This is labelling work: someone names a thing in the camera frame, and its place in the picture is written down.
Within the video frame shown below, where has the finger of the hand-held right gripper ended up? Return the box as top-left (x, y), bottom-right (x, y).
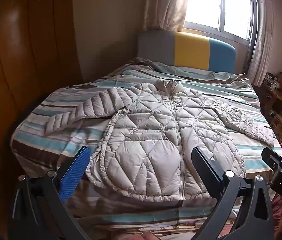
top-left (261, 147), bottom-right (282, 180)

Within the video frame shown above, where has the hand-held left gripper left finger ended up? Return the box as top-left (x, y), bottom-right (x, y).
top-left (7, 146), bottom-right (91, 240)

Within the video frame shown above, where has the window with metal frame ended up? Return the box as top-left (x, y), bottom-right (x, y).
top-left (182, 0), bottom-right (259, 47)

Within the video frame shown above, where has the beige quilted puffer jacket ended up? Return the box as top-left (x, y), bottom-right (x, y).
top-left (44, 79), bottom-right (275, 202)

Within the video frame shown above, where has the grey yellow blue headboard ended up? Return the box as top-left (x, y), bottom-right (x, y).
top-left (137, 30), bottom-right (236, 74)

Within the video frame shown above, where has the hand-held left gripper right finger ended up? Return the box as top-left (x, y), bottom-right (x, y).
top-left (191, 146), bottom-right (274, 240)

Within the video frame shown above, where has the beige patterned curtain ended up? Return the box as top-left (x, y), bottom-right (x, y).
top-left (247, 0), bottom-right (274, 87)
top-left (143, 0), bottom-right (189, 32)

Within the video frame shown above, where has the wooden wardrobe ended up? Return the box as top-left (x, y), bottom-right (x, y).
top-left (0, 0), bottom-right (84, 230)

